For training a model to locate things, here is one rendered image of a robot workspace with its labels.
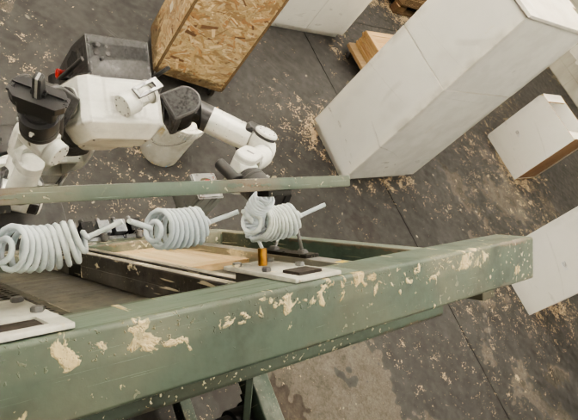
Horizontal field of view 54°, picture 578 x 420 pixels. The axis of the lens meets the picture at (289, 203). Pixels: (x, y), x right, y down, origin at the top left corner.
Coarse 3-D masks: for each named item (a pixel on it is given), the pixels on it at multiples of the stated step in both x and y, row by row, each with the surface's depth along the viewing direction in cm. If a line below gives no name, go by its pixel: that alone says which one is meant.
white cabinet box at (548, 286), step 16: (576, 208) 448; (560, 224) 458; (576, 224) 449; (544, 240) 469; (560, 240) 459; (576, 240) 450; (544, 256) 470; (560, 256) 460; (576, 256) 451; (544, 272) 470; (560, 272) 461; (576, 272) 452; (528, 288) 482; (544, 288) 471; (560, 288) 462; (576, 288) 453; (528, 304) 483; (544, 304) 472
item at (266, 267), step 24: (264, 192) 92; (288, 192) 94; (264, 216) 98; (72, 264) 158; (96, 264) 146; (120, 264) 135; (144, 264) 128; (168, 264) 127; (240, 264) 99; (264, 264) 99; (288, 264) 100; (120, 288) 136; (144, 288) 127; (168, 288) 119; (192, 288) 112
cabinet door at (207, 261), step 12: (120, 252) 191; (132, 252) 190; (144, 252) 192; (156, 252) 191; (168, 252) 190; (180, 252) 187; (192, 252) 186; (204, 252) 185; (180, 264) 163; (192, 264) 160; (204, 264) 160; (216, 264) 161; (228, 264) 164
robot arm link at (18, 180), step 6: (12, 174) 145; (18, 174) 143; (6, 180) 153; (12, 180) 145; (18, 180) 144; (24, 180) 144; (30, 180) 144; (36, 180) 146; (6, 186) 148; (12, 186) 146; (18, 186) 145; (24, 186) 145; (30, 186) 146; (36, 186) 149; (30, 204) 153; (36, 204) 154; (12, 210) 152; (18, 210) 152; (24, 210) 153; (30, 210) 155; (36, 210) 155
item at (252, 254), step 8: (184, 248) 196; (192, 248) 192; (200, 248) 188; (208, 248) 185; (216, 248) 182; (224, 248) 178; (232, 248) 177; (240, 248) 177; (248, 248) 176; (240, 256) 172; (248, 256) 169; (256, 256) 166; (272, 256) 161; (280, 256) 158; (288, 256) 156; (320, 256) 154; (304, 264) 151; (312, 264) 149; (320, 264) 147; (328, 264) 145
